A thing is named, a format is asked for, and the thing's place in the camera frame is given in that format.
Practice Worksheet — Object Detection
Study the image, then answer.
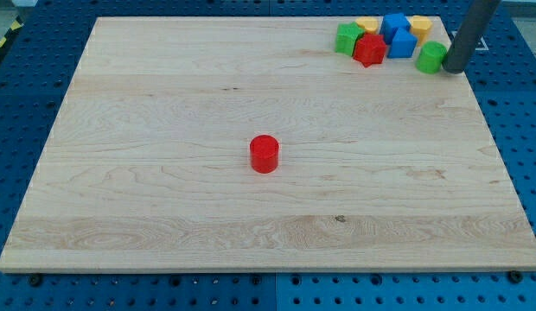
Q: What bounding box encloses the red cylinder block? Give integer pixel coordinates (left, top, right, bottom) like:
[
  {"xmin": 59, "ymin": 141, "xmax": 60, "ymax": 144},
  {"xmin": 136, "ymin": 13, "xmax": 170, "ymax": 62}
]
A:
[{"xmin": 249, "ymin": 135, "xmax": 279, "ymax": 174}]

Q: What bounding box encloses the light wooden board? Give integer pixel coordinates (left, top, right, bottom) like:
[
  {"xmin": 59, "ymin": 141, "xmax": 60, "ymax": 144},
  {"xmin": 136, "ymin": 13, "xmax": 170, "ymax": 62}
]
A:
[{"xmin": 0, "ymin": 17, "xmax": 536, "ymax": 274}]

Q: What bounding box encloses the green star block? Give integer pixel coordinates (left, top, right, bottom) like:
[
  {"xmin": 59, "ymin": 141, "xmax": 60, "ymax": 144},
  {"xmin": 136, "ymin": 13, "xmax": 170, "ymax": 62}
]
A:
[{"xmin": 335, "ymin": 22, "xmax": 365, "ymax": 56}]

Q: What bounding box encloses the red star block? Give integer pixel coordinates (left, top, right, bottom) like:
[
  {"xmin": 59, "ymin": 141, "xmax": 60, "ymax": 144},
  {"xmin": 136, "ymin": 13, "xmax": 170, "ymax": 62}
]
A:
[{"xmin": 353, "ymin": 34, "xmax": 387, "ymax": 67}]

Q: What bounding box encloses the yellow heart block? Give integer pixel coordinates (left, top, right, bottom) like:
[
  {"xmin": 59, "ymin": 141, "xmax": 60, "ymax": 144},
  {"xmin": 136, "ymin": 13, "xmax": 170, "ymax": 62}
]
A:
[{"xmin": 355, "ymin": 16, "xmax": 380, "ymax": 35}]

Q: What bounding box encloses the blue pentagon block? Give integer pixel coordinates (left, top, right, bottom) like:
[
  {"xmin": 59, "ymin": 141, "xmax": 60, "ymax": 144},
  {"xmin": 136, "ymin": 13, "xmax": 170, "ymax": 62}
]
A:
[{"xmin": 387, "ymin": 28, "xmax": 418, "ymax": 59}]

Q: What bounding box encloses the blue cube block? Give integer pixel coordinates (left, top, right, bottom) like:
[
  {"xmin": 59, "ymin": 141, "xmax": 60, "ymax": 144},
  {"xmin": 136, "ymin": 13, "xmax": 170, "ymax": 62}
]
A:
[{"xmin": 380, "ymin": 13, "xmax": 411, "ymax": 45}]

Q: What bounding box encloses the green cylinder block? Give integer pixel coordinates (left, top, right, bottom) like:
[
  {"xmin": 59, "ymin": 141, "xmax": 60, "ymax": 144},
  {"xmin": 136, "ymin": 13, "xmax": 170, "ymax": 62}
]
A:
[{"xmin": 415, "ymin": 41, "xmax": 447, "ymax": 74}]

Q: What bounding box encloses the yellow hexagon block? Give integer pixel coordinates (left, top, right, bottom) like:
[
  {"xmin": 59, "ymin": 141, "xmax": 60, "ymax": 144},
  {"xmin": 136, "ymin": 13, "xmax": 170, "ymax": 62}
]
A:
[{"xmin": 408, "ymin": 16, "xmax": 433, "ymax": 47}]

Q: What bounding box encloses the grey cylindrical pointer rod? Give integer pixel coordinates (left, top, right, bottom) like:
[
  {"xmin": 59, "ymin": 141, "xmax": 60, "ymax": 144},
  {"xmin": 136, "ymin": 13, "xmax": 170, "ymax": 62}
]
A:
[{"xmin": 442, "ymin": 0, "xmax": 501, "ymax": 74}]

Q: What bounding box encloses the black bolt left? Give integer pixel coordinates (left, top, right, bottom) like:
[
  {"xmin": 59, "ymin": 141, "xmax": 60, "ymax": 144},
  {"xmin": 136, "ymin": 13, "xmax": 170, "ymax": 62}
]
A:
[{"xmin": 28, "ymin": 274, "xmax": 43, "ymax": 288}]

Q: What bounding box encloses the black bolt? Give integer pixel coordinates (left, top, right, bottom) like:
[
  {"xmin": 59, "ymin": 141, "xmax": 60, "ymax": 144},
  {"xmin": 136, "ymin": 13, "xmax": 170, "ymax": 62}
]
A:
[
  {"xmin": 507, "ymin": 270, "xmax": 524, "ymax": 284},
  {"xmin": 28, "ymin": 274, "xmax": 43, "ymax": 288}
]

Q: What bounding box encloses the black bolt right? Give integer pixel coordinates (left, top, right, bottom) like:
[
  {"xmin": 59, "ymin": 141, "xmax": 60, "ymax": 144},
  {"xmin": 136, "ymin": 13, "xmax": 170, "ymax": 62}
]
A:
[{"xmin": 507, "ymin": 270, "xmax": 524, "ymax": 284}]

